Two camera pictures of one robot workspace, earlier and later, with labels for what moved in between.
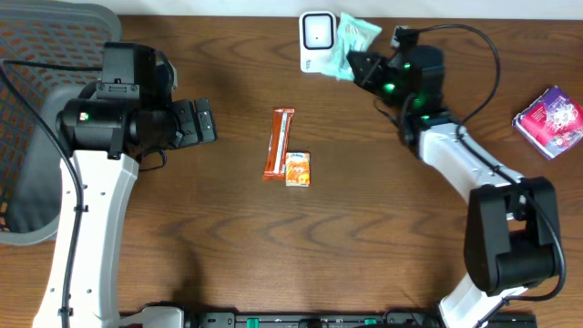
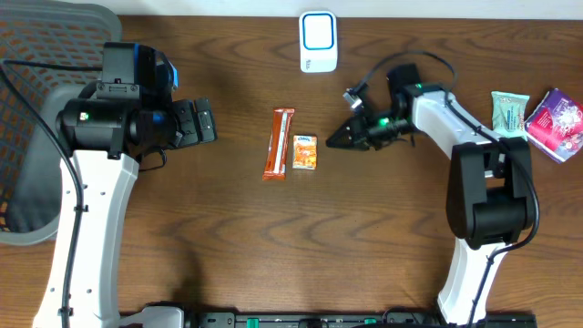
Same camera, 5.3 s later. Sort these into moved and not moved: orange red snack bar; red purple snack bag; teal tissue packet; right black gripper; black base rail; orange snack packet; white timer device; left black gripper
Moved: orange snack packet; teal tissue packet; right black gripper
Not moved: orange red snack bar; left black gripper; white timer device; black base rail; red purple snack bag
